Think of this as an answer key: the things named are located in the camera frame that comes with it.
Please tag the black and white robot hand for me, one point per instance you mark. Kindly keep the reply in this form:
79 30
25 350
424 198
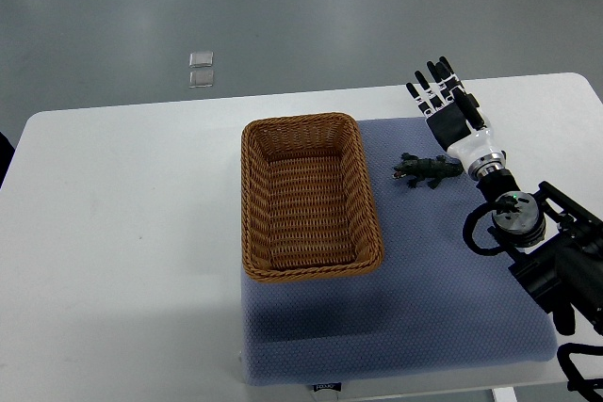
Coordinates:
454 117

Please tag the dark toy crocodile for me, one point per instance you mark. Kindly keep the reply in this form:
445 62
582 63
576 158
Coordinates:
433 170

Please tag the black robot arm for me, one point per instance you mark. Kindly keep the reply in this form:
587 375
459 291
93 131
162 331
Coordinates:
555 245

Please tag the brown wicker basket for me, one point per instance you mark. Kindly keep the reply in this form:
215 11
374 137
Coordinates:
307 207

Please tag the blue-grey foam cushion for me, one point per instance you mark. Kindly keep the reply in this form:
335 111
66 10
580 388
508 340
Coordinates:
431 305

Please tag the upper metal floor plate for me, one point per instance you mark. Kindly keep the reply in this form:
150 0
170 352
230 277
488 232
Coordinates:
201 59

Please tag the metal floor plate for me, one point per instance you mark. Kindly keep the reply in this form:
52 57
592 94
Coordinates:
201 59
202 78

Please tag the lower metal floor plate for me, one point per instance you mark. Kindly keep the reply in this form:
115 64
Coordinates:
202 78

